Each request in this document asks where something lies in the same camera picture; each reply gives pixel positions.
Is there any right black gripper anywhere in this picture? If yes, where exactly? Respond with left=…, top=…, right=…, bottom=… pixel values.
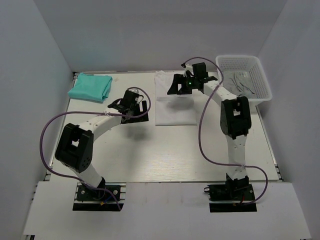
left=167, top=74, right=198, bottom=95

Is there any white t shirt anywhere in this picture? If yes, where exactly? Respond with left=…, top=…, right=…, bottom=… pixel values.
left=154, top=70, right=197, bottom=126

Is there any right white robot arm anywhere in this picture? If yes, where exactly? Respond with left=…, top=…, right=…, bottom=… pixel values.
left=167, top=62, right=252, bottom=202

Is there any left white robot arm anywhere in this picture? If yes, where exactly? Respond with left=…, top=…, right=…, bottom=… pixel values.
left=55, top=87, right=151, bottom=200

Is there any folded teal t shirt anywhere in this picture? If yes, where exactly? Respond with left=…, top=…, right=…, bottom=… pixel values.
left=67, top=72, right=113, bottom=103

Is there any grey t shirt in basket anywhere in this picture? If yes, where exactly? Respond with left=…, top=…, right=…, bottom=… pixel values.
left=222, top=71, right=256, bottom=99

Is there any white plastic basket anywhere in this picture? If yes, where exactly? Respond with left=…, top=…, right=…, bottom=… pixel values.
left=215, top=55, right=273, bottom=106

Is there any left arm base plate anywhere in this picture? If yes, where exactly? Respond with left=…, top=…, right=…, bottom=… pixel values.
left=72, top=183, right=126, bottom=212

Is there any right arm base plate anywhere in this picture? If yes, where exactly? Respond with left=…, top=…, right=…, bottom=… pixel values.
left=203, top=184, right=257, bottom=213

